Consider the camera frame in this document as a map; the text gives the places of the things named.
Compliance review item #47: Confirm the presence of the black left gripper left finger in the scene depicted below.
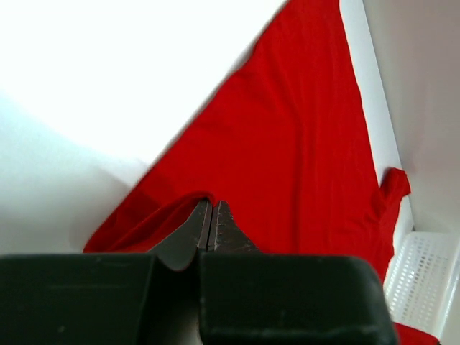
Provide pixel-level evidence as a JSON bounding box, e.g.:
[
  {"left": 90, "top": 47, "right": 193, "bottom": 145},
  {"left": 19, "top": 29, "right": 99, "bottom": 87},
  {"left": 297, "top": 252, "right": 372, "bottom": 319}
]
[{"left": 152, "top": 199, "right": 213, "bottom": 272}]

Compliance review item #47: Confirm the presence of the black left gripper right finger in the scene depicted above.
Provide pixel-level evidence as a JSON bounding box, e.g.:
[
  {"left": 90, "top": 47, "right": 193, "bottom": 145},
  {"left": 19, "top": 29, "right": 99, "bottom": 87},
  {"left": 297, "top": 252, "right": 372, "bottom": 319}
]
[{"left": 207, "top": 201, "right": 259, "bottom": 253}]

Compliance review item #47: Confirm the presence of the red t shirt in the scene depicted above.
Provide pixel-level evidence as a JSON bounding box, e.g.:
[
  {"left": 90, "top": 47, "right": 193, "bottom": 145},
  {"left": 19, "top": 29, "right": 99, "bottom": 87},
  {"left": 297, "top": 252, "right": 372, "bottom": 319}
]
[{"left": 84, "top": 1, "right": 437, "bottom": 344}]

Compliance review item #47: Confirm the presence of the white plastic mesh basket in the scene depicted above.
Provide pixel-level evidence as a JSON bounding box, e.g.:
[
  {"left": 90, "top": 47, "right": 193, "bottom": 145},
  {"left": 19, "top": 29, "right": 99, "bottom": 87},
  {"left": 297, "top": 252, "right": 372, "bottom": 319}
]
[{"left": 384, "top": 231, "right": 459, "bottom": 339}]

